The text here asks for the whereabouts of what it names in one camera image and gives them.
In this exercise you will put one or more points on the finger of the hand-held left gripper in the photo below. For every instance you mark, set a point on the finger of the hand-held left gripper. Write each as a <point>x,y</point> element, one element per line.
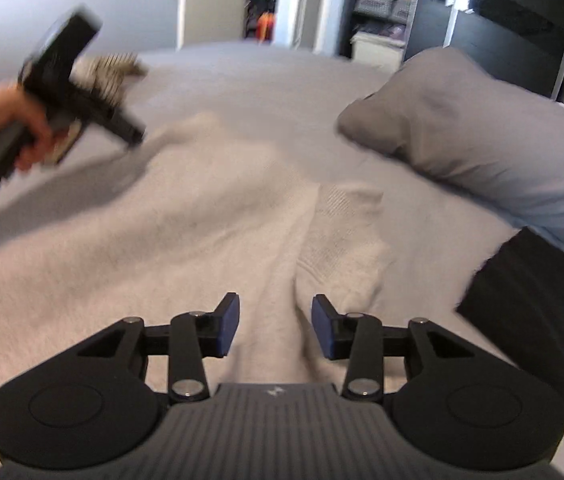
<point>119,122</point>

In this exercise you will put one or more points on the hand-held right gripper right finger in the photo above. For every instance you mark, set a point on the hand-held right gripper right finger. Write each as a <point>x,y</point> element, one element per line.
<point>323,327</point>

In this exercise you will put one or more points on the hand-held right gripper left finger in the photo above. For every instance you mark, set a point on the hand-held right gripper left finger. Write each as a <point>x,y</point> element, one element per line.
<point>228,325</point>

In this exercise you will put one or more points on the light grey sweatshirt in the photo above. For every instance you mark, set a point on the light grey sweatshirt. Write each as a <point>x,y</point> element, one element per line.
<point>162,240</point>

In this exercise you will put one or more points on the shelf with folded clothes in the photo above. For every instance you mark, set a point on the shelf with folded clothes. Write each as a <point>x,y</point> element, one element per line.
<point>384,5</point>

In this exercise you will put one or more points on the person's left hand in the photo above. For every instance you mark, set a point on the person's left hand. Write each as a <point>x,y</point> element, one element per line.
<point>22,115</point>

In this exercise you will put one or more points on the brown patterned cloth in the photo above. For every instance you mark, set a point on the brown patterned cloth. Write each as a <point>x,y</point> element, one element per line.
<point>107,72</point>

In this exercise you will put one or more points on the white door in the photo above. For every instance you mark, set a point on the white door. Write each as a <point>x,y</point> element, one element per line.
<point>189,0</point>

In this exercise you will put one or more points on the orange garment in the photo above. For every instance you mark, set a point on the orange garment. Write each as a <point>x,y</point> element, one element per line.
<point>265,27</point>

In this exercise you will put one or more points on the dark cloth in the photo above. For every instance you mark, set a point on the dark cloth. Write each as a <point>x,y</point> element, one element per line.
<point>536,310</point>

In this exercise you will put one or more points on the grey pillow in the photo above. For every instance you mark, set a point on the grey pillow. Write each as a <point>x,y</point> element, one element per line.
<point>486,130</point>

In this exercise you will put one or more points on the white storage box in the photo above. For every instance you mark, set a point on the white storage box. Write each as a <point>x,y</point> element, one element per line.
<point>376,50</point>

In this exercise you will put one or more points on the black wardrobe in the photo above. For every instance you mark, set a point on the black wardrobe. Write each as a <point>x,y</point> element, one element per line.
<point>506,5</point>

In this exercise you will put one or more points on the white door frame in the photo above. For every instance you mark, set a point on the white door frame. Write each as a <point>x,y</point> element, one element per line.
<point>307,0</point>

